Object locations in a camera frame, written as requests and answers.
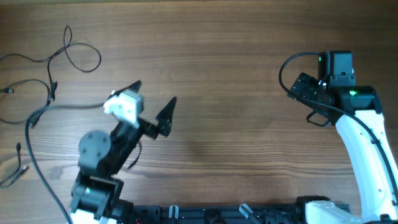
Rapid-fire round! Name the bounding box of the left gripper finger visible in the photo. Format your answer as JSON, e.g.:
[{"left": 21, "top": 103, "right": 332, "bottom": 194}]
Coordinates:
[
  {"left": 111, "top": 80, "right": 142, "bottom": 95},
  {"left": 155, "top": 96, "right": 177, "bottom": 137}
]

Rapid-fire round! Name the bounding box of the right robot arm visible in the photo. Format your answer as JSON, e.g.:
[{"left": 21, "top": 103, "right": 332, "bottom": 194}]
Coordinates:
[{"left": 279, "top": 50, "right": 397, "bottom": 223}]

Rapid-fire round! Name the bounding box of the right camera black cable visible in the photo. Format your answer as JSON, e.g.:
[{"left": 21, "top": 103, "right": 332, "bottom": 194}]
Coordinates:
[{"left": 278, "top": 51, "right": 398, "bottom": 200}]

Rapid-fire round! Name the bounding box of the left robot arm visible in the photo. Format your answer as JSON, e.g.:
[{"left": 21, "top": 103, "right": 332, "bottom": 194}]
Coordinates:
[{"left": 70, "top": 81, "right": 177, "bottom": 223}]

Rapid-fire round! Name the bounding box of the left camera black cable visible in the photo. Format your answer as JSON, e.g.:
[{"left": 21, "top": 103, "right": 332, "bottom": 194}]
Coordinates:
[{"left": 24, "top": 102, "right": 106, "bottom": 224}]

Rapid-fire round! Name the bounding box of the camera black cable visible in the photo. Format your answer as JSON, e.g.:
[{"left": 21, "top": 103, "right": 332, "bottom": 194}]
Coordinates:
[
  {"left": 24, "top": 102, "right": 106, "bottom": 224},
  {"left": 278, "top": 51, "right": 398, "bottom": 200}
]

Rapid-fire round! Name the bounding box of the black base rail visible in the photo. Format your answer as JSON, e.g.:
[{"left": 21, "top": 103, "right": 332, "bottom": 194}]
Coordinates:
[{"left": 124, "top": 195, "right": 352, "bottom": 224}]

